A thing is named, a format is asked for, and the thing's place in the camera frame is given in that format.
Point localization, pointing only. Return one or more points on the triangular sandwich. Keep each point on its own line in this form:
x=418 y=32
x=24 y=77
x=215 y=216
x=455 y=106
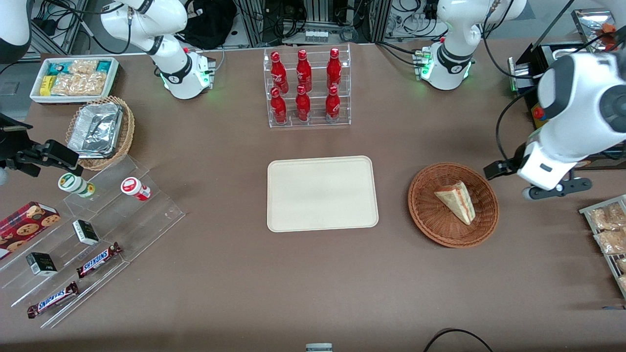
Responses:
x=457 y=200

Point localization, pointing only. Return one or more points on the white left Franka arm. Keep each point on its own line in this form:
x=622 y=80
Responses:
x=455 y=54

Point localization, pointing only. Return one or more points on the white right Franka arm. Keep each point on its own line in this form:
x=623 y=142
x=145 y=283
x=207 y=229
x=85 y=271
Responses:
x=171 y=68

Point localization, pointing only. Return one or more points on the tray of packaged crackers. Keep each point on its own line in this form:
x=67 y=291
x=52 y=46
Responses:
x=587 y=211

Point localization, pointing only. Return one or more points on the small tan wicker basket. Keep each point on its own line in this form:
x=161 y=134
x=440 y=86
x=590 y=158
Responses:
x=128 y=132

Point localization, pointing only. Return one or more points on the large brown wicker basket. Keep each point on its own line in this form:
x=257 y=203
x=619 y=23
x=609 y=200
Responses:
x=430 y=215

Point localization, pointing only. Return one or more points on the beige plastic tray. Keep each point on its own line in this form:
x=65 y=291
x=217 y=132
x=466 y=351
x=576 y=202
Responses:
x=320 y=195

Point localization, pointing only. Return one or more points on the green capped white bottle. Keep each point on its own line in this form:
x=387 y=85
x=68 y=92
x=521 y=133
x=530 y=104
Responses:
x=73 y=184

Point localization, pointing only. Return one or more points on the red tartan cookie box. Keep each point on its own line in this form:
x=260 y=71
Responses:
x=24 y=227

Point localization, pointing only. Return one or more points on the white snack bin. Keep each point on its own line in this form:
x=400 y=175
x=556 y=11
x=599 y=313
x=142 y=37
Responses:
x=35 y=95

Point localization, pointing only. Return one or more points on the aluminium foil container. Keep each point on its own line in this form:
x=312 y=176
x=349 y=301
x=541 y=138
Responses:
x=95 y=129

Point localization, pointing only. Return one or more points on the yellow snack pack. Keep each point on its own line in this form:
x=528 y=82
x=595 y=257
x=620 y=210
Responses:
x=45 y=86

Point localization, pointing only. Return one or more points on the small black box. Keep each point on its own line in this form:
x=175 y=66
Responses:
x=41 y=264
x=86 y=232

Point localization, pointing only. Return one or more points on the clear rice cracker bag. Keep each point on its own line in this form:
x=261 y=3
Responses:
x=78 y=84
x=83 y=66

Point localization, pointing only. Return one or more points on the teal snack pack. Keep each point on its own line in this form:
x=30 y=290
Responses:
x=57 y=67
x=103 y=65

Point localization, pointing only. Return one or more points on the red capped white bottle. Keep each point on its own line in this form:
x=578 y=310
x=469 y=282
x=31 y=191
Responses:
x=134 y=187

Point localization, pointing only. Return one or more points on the Snickers bar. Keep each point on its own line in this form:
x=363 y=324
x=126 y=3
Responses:
x=53 y=299
x=98 y=260

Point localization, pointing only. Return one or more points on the black food warmer cabinet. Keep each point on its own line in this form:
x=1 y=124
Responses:
x=535 y=63

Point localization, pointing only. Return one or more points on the clear acrylic stepped stand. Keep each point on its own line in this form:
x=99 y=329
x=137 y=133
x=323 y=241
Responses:
x=142 y=225

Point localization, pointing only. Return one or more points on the steel warmer pan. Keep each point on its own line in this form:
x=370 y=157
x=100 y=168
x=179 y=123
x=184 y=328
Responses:
x=570 y=50

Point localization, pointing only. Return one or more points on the red sausage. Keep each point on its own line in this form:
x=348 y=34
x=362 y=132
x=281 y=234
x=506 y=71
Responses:
x=609 y=29

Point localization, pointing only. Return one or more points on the black bag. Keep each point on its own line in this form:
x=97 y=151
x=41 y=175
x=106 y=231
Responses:
x=208 y=24

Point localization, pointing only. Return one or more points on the red cola bottle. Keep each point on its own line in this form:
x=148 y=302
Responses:
x=279 y=108
x=279 y=73
x=333 y=106
x=303 y=72
x=334 y=71
x=302 y=106

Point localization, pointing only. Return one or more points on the clear acrylic bottle rack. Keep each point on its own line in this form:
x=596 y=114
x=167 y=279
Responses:
x=318 y=124

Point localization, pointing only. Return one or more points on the white power strip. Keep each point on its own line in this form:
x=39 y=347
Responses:
x=316 y=35

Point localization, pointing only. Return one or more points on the grey device at table edge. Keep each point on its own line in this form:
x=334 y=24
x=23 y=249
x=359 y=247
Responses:
x=319 y=347

